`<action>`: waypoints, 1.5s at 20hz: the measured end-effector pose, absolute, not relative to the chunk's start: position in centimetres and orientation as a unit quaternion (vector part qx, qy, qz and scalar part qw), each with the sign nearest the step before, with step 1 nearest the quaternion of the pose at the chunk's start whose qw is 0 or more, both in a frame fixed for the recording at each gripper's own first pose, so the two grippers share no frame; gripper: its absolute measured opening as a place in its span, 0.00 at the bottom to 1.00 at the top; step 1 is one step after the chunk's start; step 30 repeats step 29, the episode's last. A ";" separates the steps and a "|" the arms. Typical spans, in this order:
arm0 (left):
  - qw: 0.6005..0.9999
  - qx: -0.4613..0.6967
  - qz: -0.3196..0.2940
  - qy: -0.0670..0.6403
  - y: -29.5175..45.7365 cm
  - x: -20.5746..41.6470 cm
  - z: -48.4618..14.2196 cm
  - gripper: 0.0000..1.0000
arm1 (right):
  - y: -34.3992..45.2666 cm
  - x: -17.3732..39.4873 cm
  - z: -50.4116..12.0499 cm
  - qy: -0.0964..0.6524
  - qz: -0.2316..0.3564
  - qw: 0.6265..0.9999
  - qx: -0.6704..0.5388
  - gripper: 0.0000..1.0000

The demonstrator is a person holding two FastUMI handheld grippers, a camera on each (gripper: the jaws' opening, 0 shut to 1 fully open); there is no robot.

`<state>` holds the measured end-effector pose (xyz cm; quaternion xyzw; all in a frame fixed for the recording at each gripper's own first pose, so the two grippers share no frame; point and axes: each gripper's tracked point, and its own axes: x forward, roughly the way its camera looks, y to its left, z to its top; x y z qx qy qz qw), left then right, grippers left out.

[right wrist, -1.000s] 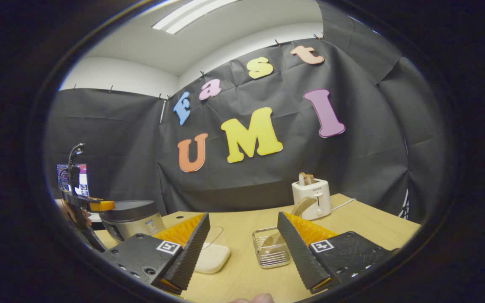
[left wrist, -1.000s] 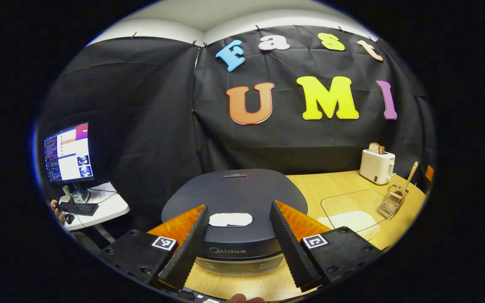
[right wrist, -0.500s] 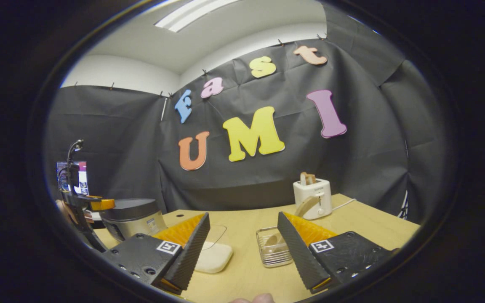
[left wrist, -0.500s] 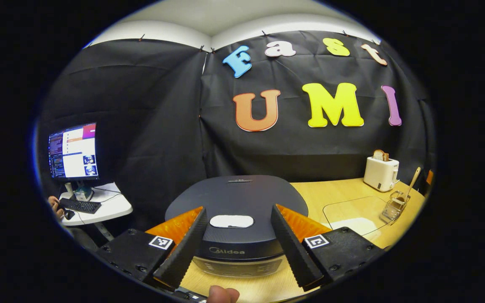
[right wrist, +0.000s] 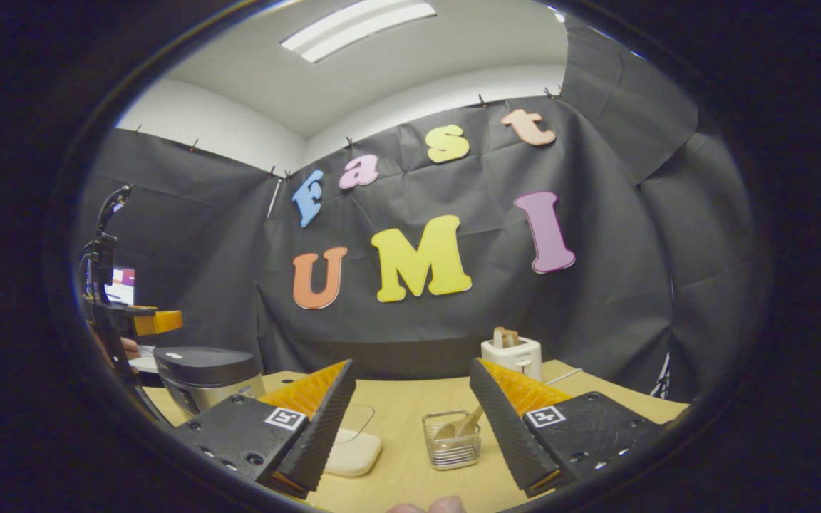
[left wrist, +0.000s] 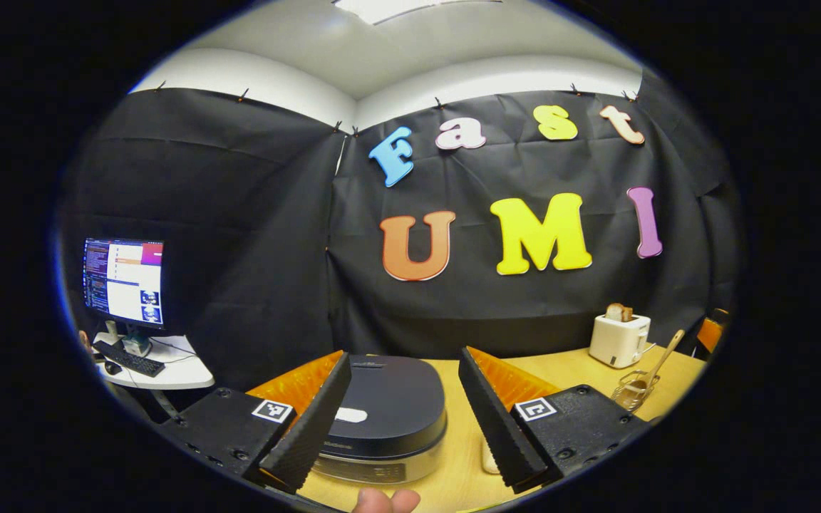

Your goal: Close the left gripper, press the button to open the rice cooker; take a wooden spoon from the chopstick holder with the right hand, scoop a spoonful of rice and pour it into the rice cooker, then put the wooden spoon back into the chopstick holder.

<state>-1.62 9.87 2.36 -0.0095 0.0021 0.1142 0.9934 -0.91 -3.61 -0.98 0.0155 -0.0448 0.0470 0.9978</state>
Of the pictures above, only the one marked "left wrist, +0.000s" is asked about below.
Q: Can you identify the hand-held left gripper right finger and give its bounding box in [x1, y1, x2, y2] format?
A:
[458, 347, 650, 494]

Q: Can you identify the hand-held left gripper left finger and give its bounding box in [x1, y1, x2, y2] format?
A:
[161, 351, 353, 494]

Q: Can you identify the wooden spoon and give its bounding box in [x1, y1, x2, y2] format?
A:
[624, 329, 686, 400]

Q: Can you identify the black silver rice cooker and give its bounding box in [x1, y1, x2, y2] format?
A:
[311, 354, 448, 485]

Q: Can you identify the wire metal chopstick holder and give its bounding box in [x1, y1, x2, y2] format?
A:
[610, 369, 661, 414]

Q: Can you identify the white toaster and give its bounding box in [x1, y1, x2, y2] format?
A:
[589, 313, 652, 369]

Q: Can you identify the white side table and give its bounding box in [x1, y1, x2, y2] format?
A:
[92, 331, 215, 421]

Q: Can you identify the black keyboard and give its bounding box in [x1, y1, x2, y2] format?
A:
[93, 340, 166, 378]

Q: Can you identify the black backdrop cloth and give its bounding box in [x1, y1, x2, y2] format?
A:
[58, 68, 743, 393]

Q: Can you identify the computer monitor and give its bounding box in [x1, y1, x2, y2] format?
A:
[83, 237, 165, 330]

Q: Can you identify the ceiling light panel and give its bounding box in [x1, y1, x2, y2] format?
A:
[332, 0, 504, 26]

